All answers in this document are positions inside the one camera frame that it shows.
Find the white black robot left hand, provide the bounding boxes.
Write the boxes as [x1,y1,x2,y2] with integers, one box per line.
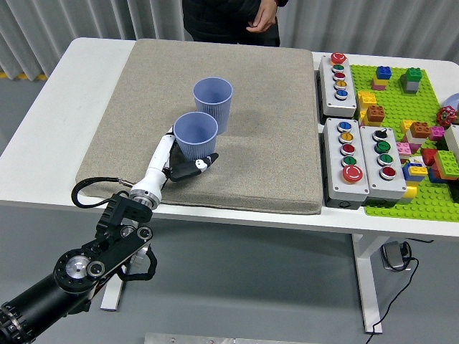
[131,123,219,197]

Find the blue ribbed plastic cup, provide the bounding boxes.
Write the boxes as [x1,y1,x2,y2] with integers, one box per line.
[193,77,235,136]
[173,111,219,161]

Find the grey-brown fabric mat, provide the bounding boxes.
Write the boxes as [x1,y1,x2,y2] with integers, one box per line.
[75,38,326,216]

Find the white table leg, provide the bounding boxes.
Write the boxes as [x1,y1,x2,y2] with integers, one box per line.
[100,214,141,311]
[351,233,392,335]

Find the person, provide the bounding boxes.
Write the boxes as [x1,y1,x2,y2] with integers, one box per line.
[181,0,281,47]

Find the person's hand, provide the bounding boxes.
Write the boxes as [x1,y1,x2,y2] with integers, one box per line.
[247,0,278,34]

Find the grey pleated curtain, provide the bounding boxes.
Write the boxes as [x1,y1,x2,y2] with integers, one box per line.
[0,0,459,82]

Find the grey five-button control box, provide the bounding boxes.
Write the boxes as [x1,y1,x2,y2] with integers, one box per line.
[322,117,371,210]
[318,52,359,119]

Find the orange building block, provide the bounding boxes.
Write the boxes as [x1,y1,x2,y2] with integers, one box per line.
[410,121,432,139]
[366,105,387,126]

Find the grey four-button control box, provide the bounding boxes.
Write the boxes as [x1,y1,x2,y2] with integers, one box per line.
[359,125,408,208]

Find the green studded building baseplate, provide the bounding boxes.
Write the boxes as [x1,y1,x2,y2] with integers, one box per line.
[349,64,459,224]

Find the grey power adapter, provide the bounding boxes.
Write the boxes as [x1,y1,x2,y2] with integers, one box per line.
[380,241,413,272]

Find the red building block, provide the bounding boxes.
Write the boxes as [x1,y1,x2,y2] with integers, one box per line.
[420,148,439,167]

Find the large green building block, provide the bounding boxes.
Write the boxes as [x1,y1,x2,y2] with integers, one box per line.
[433,150,459,177]

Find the red valve handwheel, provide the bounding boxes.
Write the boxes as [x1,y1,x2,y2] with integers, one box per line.
[436,106,458,128]

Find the white box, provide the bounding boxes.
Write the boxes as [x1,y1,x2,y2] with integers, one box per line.
[443,124,459,162]

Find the lavender plate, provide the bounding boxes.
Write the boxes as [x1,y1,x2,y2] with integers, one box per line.
[443,92,459,112]

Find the black power cable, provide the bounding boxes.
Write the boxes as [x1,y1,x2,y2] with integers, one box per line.
[365,242,420,336]

